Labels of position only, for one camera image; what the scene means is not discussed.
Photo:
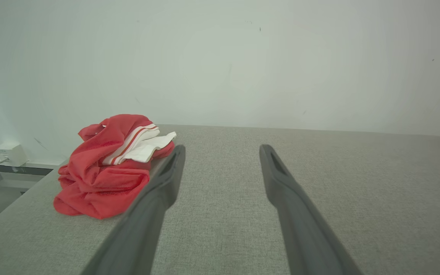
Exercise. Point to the white wall power adapter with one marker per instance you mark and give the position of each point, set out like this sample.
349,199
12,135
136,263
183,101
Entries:
13,153

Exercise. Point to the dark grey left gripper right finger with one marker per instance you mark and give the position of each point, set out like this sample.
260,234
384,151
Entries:
304,233

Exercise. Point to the red jersey with white sleeves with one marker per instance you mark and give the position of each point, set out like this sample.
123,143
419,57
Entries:
97,183

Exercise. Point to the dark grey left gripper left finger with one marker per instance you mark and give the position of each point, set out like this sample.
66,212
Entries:
143,229

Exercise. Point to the white wall baseboard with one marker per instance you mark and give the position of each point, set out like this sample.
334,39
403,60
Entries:
25,179

